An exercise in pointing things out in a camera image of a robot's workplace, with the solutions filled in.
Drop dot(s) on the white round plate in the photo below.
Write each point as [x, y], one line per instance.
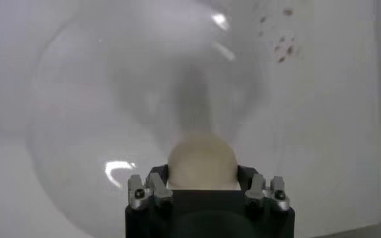
[80, 113]

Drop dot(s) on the white steamed baozi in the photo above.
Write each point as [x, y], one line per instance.
[203, 161]

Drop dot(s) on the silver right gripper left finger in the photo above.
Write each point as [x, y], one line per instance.
[159, 189]

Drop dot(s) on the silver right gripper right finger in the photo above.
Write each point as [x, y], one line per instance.
[256, 189]

